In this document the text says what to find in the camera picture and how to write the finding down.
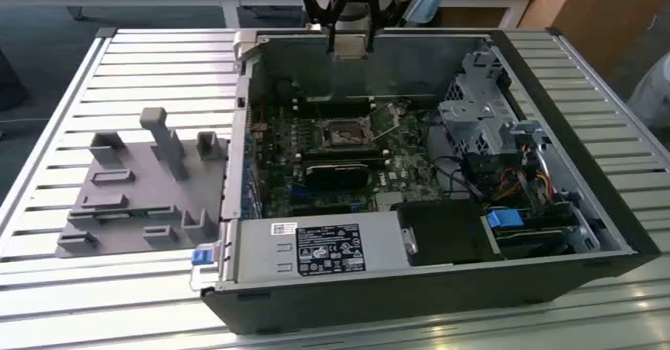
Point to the silver CPU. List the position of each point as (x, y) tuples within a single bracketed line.
[(351, 48)]

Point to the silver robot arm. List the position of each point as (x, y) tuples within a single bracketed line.
[(351, 12)]

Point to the CPU socket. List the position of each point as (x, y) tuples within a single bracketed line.
[(345, 134)]

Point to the metal drive cage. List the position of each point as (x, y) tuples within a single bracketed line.
[(466, 118)]

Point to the wooden cabinet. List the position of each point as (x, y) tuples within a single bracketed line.
[(602, 12)]

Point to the green motherboard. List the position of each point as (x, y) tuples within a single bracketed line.
[(408, 169)]

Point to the black graphics card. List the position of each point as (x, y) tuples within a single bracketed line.
[(335, 175)]

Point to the silver chipset heatsink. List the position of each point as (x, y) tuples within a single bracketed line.
[(389, 201)]

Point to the pale grey rounded object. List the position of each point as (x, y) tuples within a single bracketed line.
[(651, 91)]

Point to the black plastic shroud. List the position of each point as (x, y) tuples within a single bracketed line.
[(444, 232)]

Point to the blue disk carrier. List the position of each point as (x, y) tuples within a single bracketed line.
[(504, 219)]

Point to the grey parts rack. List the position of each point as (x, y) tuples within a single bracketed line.
[(151, 208)]

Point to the grey power supply unit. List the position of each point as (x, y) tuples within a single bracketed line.
[(261, 248)]

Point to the green RAM stick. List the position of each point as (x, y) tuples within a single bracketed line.
[(139, 212)]

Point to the blue case latch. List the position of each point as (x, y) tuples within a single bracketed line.
[(203, 257)]

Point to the black PC case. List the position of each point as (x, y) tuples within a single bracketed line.
[(365, 307)]

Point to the black plastic bracket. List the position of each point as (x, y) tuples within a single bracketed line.
[(482, 173)]

